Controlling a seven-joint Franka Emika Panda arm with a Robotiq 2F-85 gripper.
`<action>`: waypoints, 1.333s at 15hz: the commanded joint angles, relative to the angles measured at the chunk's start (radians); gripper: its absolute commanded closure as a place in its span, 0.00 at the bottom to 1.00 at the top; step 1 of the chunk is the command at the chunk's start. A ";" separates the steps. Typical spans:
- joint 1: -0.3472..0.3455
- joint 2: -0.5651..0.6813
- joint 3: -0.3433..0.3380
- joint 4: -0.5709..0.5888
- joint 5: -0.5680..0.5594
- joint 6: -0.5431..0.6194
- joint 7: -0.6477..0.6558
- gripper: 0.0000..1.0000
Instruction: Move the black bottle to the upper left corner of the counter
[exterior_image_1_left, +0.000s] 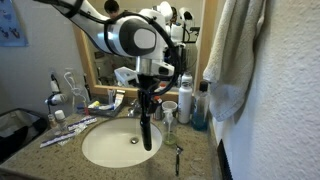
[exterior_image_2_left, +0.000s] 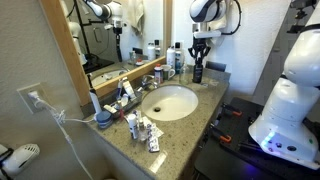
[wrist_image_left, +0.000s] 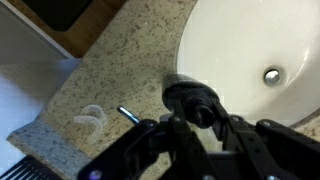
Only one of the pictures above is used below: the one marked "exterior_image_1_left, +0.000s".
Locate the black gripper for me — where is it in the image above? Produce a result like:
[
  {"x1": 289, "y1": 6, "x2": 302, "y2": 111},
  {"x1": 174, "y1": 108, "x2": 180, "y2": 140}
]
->
[{"x1": 136, "y1": 73, "x2": 162, "y2": 116}]

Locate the black bottle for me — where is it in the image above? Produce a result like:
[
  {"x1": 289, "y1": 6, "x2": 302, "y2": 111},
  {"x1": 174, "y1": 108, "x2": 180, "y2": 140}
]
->
[{"x1": 138, "y1": 98, "x2": 154, "y2": 152}]

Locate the blue mouthwash bottle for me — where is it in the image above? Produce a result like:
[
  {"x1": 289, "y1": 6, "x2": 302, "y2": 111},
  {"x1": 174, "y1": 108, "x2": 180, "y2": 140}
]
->
[{"x1": 191, "y1": 80, "x2": 211, "y2": 132}]

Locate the small white capped bottle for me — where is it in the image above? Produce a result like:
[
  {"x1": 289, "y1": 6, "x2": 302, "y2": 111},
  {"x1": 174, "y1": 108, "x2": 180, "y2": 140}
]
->
[{"x1": 53, "y1": 109, "x2": 69, "y2": 133}]

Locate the small clear bottle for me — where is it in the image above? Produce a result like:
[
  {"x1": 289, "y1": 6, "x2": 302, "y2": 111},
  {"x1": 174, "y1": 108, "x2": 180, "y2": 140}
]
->
[{"x1": 47, "y1": 113, "x2": 62, "y2": 136}]

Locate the red capped spray can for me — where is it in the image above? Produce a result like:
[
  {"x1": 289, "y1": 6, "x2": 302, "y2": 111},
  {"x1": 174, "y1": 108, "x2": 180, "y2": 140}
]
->
[{"x1": 152, "y1": 95, "x2": 164, "y2": 121}]

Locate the chrome faucet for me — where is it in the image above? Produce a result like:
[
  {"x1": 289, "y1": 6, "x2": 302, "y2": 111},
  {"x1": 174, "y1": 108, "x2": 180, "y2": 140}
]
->
[{"x1": 127, "y1": 98, "x2": 142, "y2": 118}]

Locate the white mug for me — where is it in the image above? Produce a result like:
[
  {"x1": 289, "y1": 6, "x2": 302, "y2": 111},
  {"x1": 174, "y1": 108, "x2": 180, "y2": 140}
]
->
[{"x1": 161, "y1": 100, "x2": 179, "y2": 117}]

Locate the white toothpaste tube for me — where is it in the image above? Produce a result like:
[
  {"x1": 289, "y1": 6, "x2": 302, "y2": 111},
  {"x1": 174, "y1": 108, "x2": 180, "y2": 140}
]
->
[{"x1": 112, "y1": 88, "x2": 127, "y2": 110}]

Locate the white spray can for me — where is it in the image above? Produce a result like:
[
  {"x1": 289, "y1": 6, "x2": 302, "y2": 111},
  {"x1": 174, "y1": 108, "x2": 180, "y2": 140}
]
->
[{"x1": 177, "y1": 81, "x2": 194, "y2": 125}]

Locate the clear pump soap dispenser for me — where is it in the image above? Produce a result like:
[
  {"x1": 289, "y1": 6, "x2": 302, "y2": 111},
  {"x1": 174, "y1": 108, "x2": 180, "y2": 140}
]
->
[{"x1": 162, "y1": 109, "x2": 179, "y2": 146}]

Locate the black toiletry tray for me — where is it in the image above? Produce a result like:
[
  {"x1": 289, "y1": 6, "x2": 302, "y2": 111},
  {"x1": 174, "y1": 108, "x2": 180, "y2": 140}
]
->
[{"x1": 87, "y1": 97, "x2": 128, "y2": 118}]

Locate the yellow capped tube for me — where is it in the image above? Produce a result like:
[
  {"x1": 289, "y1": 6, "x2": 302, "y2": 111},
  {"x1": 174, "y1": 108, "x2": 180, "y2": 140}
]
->
[{"x1": 88, "y1": 100, "x2": 101, "y2": 109}]

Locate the white oval sink basin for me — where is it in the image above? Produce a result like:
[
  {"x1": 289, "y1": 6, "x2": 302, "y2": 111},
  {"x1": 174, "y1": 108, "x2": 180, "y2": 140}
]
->
[{"x1": 81, "y1": 116, "x2": 164, "y2": 169}]

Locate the blue white blister strip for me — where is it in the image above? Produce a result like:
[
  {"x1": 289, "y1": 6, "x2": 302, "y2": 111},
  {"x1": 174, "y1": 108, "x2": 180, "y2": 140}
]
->
[
  {"x1": 39, "y1": 124, "x2": 88, "y2": 149},
  {"x1": 67, "y1": 115, "x2": 99, "y2": 132}
]

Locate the black razor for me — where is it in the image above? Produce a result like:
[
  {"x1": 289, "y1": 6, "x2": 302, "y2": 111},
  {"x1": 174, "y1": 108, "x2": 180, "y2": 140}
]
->
[{"x1": 174, "y1": 144, "x2": 185, "y2": 177}]

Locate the wood framed mirror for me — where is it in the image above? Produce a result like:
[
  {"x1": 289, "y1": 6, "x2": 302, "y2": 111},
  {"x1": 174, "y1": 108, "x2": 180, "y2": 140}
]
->
[{"x1": 71, "y1": 0, "x2": 220, "y2": 102}]

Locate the white hanging towel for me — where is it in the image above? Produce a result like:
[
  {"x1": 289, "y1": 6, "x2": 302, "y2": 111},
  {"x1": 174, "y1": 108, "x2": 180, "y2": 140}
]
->
[{"x1": 202, "y1": 0, "x2": 268, "y2": 123}]

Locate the black bin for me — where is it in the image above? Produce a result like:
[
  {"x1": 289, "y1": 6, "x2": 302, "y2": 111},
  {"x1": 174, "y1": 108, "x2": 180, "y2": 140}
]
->
[{"x1": 0, "y1": 107, "x2": 50, "y2": 165}]

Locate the red handled toothbrush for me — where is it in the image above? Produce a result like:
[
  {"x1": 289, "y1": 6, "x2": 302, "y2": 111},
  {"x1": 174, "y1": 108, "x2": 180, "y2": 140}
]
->
[{"x1": 82, "y1": 99, "x2": 91, "y2": 117}]

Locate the white power cable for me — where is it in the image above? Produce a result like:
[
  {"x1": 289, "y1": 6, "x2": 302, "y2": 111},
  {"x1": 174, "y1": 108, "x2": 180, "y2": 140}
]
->
[{"x1": 63, "y1": 71, "x2": 90, "y2": 108}]

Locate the blue wall poster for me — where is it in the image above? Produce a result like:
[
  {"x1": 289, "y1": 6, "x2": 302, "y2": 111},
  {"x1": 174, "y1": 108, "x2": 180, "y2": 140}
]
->
[{"x1": 0, "y1": 0, "x2": 29, "y2": 48}]

